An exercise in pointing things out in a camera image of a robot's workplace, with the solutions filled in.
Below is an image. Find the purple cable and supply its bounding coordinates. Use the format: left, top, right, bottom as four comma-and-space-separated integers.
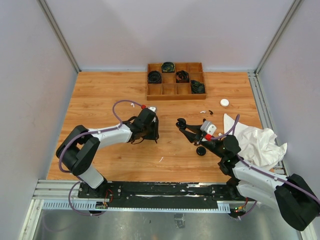
206, 114, 320, 206
57, 99, 147, 217

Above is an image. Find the crumpled white cloth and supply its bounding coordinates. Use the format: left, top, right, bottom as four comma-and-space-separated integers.
233, 122, 288, 171

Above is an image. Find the black coiled strap left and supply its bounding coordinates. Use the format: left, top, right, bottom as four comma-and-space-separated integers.
147, 70, 163, 85

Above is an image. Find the black orange coiled strap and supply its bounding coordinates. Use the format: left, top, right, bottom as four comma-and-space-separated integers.
175, 69, 190, 84

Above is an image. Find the white charging case right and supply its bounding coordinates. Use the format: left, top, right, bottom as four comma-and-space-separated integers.
220, 98, 230, 107

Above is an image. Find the green coiled strap top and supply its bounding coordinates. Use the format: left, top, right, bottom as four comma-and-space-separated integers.
160, 61, 176, 74

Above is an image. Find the wooden compartment tray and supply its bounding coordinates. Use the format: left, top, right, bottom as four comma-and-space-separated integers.
146, 61, 207, 101

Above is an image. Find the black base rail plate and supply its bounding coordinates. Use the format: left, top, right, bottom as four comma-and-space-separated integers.
77, 181, 246, 210

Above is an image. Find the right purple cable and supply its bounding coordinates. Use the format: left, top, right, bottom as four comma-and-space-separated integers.
206, 114, 320, 206

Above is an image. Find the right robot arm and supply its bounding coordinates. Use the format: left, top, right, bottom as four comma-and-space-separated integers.
176, 118, 320, 231

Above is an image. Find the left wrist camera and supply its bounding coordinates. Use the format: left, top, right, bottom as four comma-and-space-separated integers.
148, 106, 157, 113

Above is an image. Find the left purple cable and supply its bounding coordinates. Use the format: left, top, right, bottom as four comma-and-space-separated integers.
57, 99, 147, 217

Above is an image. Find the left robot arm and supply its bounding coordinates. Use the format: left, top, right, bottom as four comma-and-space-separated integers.
55, 106, 159, 198

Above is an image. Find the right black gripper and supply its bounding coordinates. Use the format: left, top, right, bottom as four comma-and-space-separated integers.
179, 124, 226, 159

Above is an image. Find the dark green coiled strap right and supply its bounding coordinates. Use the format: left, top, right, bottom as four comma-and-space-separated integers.
190, 79, 206, 95

